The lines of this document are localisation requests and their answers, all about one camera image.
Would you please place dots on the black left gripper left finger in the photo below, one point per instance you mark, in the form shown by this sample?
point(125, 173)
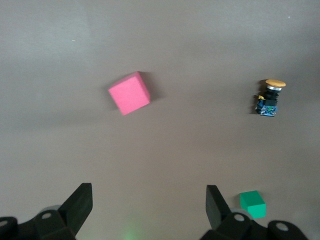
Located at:
point(77, 207)

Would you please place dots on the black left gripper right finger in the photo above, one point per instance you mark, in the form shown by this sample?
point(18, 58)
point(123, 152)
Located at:
point(217, 210)

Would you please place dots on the orange mushroom push button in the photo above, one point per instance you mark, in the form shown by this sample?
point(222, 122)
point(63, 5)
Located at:
point(270, 96)

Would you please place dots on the green foam cube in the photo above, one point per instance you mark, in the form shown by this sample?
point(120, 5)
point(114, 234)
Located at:
point(253, 205)

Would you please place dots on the brown table cover mat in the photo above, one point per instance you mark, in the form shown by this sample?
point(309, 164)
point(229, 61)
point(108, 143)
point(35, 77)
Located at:
point(75, 150)

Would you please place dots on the pink foam cube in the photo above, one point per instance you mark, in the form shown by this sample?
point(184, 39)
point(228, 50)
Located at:
point(128, 93)

